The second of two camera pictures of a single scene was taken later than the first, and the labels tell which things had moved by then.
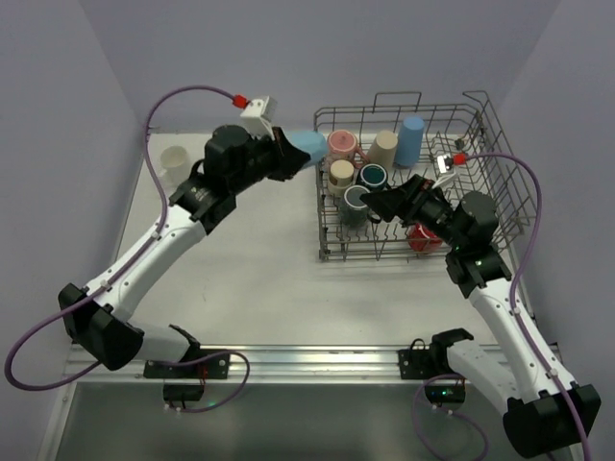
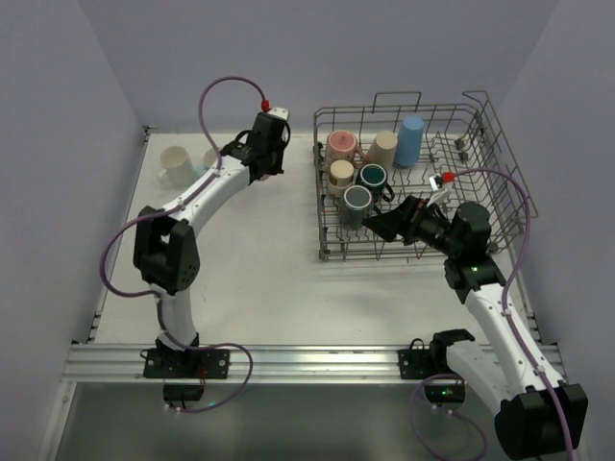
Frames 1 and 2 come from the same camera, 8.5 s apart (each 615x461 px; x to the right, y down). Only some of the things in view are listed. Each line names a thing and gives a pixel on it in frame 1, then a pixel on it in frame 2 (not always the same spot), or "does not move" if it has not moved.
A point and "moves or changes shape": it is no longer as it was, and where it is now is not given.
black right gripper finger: [412, 185] to [411, 206]
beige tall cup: [383, 148] does not move
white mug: [174, 164] does not move
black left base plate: [212, 367] does not move
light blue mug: [313, 142] moves or changes shape
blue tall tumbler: [408, 144] does not move
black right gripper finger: [385, 204] to [387, 224]
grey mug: [354, 211] does not move
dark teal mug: [374, 177] does not move
